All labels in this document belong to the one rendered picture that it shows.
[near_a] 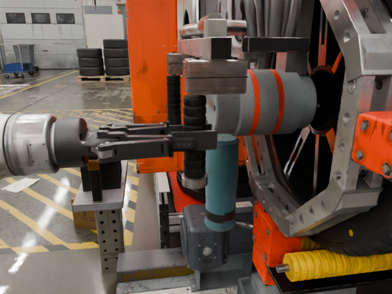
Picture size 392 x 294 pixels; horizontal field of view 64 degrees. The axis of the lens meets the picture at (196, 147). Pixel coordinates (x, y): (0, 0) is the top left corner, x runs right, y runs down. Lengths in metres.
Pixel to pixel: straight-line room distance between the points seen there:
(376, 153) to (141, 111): 0.81
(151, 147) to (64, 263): 1.28
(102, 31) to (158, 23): 10.64
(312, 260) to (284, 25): 0.49
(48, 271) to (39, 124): 1.23
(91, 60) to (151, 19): 7.99
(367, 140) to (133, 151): 0.31
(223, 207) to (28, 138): 0.54
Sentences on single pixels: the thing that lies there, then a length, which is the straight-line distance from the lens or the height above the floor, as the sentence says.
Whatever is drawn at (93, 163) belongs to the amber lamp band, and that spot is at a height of 0.60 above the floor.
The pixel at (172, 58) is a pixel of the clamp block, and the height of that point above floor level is 0.94.
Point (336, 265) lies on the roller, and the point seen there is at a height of 0.52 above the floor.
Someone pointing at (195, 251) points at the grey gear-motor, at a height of 0.32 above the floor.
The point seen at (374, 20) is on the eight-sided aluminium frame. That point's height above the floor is 1.00.
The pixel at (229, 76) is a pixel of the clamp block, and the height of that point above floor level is 0.93.
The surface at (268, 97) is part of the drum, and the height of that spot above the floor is 0.87.
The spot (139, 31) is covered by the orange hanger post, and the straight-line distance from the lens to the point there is 1.08.
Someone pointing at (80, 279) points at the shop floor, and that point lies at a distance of 1.56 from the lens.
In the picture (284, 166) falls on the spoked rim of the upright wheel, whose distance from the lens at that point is 0.91.
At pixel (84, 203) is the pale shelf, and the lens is 1.16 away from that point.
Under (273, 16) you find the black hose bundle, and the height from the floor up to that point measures 1.01.
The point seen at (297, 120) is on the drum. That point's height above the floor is 0.82.
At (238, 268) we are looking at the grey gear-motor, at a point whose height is 0.09.
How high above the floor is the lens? 0.97
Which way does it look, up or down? 18 degrees down
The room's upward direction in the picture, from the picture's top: straight up
